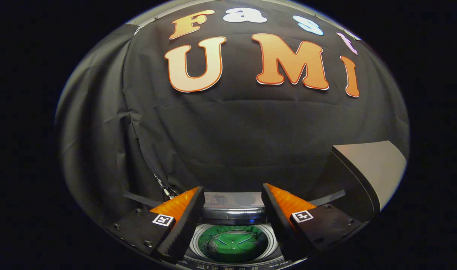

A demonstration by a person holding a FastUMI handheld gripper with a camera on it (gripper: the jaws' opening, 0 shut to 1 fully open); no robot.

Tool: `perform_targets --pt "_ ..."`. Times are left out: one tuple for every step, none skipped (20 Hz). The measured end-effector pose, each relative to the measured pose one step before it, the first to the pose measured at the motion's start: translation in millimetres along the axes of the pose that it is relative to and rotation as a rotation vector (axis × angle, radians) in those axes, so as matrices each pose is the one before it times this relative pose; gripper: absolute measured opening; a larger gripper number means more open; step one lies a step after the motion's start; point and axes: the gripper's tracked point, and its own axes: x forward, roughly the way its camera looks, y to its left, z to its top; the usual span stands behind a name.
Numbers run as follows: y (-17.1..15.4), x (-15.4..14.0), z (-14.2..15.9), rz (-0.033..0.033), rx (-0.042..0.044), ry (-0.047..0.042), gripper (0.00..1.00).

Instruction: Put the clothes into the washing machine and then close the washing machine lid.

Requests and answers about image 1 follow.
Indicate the grey washing machine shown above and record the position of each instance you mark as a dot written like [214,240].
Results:
[232,200]

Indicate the green polo shirt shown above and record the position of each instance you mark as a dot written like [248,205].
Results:
[232,245]

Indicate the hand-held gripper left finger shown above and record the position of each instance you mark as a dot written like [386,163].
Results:
[183,232]

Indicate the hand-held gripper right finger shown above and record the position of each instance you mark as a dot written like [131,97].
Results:
[279,225]

